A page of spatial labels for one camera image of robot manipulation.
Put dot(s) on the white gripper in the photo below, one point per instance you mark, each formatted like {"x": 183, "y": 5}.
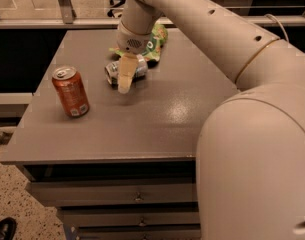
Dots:
{"x": 132, "y": 41}

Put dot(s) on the silver green 7up can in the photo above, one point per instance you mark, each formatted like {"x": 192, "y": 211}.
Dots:
{"x": 112, "y": 70}

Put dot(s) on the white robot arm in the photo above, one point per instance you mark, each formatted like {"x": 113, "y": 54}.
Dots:
{"x": 250, "y": 161}

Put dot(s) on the orange soda can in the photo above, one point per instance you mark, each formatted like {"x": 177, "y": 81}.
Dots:
{"x": 69, "y": 86}

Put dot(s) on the green snack bag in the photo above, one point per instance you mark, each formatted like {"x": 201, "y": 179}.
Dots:
{"x": 152, "y": 52}

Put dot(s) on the black office chair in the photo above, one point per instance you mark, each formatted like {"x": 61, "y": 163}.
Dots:
{"x": 116, "y": 8}

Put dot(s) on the grey drawer cabinet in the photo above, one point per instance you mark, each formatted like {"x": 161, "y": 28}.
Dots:
{"x": 150, "y": 132}

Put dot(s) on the top grey drawer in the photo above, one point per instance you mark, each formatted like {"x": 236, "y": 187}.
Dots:
{"x": 113, "y": 192}

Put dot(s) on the grey drawer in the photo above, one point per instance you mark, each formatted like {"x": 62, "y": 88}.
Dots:
{"x": 113, "y": 192}
{"x": 133, "y": 215}
{"x": 154, "y": 232}

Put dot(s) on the middle grey drawer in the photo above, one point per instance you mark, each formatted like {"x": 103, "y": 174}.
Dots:
{"x": 133, "y": 215}

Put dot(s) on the bottom grey drawer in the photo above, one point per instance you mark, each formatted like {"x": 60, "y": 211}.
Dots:
{"x": 154, "y": 232}

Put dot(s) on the black shoe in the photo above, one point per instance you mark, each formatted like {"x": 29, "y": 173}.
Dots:
{"x": 7, "y": 228}

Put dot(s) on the metal railing frame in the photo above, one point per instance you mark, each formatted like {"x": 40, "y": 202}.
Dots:
{"x": 80, "y": 14}

